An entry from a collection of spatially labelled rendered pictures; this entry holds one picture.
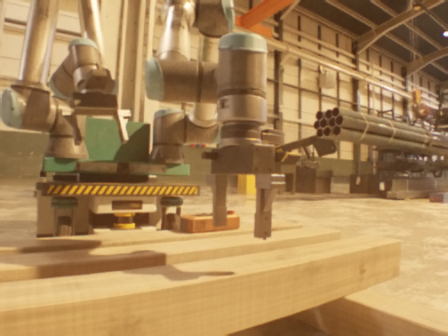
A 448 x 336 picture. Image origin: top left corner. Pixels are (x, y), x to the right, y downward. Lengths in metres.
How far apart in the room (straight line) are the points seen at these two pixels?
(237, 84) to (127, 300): 0.38
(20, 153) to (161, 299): 9.56
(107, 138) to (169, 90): 0.96
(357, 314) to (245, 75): 0.53
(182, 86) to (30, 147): 9.38
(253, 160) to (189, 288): 0.22
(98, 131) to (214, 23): 0.77
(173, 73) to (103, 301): 0.44
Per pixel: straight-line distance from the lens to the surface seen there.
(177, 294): 0.48
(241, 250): 0.75
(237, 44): 0.57
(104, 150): 1.58
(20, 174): 9.93
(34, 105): 1.36
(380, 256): 0.85
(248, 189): 7.35
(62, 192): 1.28
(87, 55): 1.04
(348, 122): 4.80
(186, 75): 0.66
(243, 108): 0.53
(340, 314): 0.77
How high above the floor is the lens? 0.35
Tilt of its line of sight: 2 degrees up
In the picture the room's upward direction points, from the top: 1 degrees clockwise
